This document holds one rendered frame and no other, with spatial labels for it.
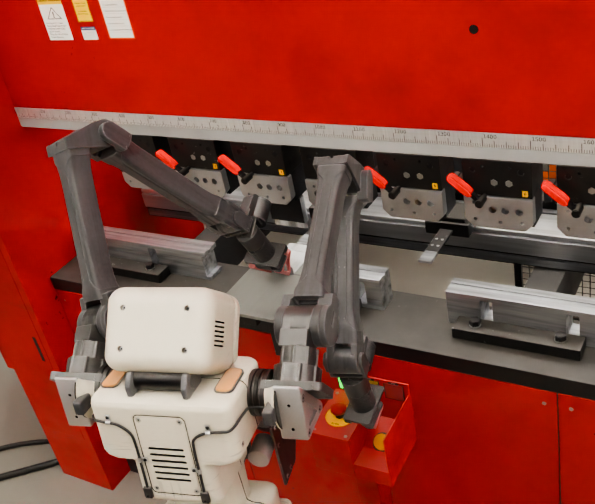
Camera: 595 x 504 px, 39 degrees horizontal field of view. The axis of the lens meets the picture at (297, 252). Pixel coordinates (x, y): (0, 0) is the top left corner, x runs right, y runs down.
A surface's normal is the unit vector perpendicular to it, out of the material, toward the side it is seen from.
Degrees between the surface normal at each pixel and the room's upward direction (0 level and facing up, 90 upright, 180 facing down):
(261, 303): 0
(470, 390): 90
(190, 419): 82
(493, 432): 90
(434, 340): 0
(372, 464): 0
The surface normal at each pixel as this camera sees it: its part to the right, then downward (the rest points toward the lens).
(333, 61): -0.48, 0.54
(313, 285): -0.34, -0.51
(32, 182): 0.86, 0.12
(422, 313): -0.18, -0.83
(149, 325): -0.32, -0.15
